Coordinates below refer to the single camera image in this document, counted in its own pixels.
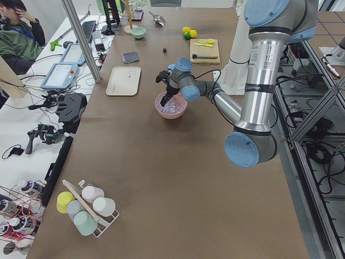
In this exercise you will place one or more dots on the pale white-green cup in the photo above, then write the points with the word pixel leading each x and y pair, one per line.
pixel 104 206

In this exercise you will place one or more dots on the black keyboard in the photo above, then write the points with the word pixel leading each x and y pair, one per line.
pixel 88 28

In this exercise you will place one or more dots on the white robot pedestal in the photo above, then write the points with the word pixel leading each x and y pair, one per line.
pixel 234 74

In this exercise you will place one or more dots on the clear ice cubes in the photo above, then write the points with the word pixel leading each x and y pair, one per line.
pixel 173 106

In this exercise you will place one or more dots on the pink cup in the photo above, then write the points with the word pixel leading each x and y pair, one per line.
pixel 90 193

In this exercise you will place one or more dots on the seated person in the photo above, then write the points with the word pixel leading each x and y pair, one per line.
pixel 23 42

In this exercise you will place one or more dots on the wooden cup tree stand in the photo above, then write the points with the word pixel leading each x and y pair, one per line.
pixel 128 13

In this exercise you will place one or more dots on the teach pendant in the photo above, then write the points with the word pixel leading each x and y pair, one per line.
pixel 60 76
pixel 73 54

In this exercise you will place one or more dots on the wooden cutting board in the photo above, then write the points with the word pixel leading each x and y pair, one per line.
pixel 204 50

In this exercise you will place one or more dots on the yellow plastic knife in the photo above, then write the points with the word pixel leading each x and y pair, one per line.
pixel 203 44

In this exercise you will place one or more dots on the steel muddler black tip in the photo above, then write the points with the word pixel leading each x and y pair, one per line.
pixel 204 56

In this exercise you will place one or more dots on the cream rabbit tray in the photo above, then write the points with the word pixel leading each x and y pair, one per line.
pixel 123 81

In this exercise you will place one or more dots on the green lime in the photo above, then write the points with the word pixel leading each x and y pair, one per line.
pixel 187 36

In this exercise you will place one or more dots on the teach pendant near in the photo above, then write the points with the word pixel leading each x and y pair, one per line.
pixel 60 76

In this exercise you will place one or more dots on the mint green bowl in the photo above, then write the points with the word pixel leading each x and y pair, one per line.
pixel 138 32

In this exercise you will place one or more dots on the white wire cup rack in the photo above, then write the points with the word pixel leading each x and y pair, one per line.
pixel 103 222

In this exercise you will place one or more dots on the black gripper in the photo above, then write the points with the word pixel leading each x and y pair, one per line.
pixel 170 90

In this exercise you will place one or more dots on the teach pendant far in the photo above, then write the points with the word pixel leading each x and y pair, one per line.
pixel 73 54

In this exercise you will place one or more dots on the mint green cup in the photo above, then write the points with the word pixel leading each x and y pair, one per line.
pixel 85 223

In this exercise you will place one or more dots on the yellow cup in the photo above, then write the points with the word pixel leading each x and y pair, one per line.
pixel 63 199

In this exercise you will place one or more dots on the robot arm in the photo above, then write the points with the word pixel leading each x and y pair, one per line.
pixel 272 24

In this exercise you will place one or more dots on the grey cup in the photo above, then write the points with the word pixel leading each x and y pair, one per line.
pixel 73 208

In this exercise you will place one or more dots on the grey folded cloth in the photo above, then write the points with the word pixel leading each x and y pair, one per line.
pixel 130 57

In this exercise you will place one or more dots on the lemon slice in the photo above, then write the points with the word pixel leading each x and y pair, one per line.
pixel 210 41

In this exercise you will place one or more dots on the pink bowl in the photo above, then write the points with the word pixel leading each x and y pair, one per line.
pixel 180 98

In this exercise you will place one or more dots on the whole yellow lemon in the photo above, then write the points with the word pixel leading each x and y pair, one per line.
pixel 186 29

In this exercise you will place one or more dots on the metal ice scoop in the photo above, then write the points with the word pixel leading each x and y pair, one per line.
pixel 158 19

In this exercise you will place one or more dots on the aluminium frame post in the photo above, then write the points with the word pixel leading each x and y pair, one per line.
pixel 79 33

